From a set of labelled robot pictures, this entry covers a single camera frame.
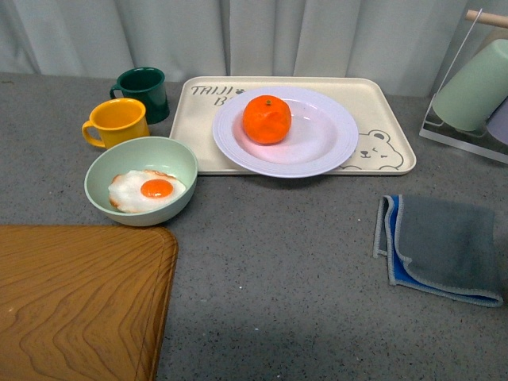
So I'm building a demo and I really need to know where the white plate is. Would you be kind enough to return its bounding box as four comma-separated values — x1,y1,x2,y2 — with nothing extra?
212,86,359,178

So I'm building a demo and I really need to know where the wooden cutting board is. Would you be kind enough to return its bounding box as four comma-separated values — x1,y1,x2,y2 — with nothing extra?
1,225,178,380

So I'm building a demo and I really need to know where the dark green mug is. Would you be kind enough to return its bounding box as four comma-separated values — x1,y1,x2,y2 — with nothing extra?
110,67,170,125

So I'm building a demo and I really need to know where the white cup rack wooden handle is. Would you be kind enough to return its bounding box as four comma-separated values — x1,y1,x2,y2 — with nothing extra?
420,10,507,163

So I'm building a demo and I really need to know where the orange mandarin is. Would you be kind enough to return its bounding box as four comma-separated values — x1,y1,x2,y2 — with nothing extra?
242,94,292,144

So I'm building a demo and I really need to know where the grey curtain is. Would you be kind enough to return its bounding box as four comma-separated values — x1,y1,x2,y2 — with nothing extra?
1,1,507,96

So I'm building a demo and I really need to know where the yellow mug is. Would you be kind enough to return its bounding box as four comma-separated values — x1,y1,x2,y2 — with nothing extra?
82,98,150,149

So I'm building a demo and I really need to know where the purple plastic cup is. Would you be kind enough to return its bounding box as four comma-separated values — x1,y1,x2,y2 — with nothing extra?
487,105,508,144

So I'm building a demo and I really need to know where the light green bowl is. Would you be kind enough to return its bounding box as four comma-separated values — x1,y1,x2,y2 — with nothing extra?
84,137,198,226

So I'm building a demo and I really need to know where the green plastic cup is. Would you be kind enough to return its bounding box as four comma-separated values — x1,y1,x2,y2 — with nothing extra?
433,39,507,132

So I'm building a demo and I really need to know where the cream bear tray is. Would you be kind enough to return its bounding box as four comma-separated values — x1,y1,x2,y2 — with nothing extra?
170,76,416,175

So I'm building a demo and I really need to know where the grey blue cloth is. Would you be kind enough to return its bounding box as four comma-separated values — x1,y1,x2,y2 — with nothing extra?
373,194,503,307

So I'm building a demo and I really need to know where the fake fried egg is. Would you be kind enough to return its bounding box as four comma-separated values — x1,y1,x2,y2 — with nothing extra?
108,170,187,213

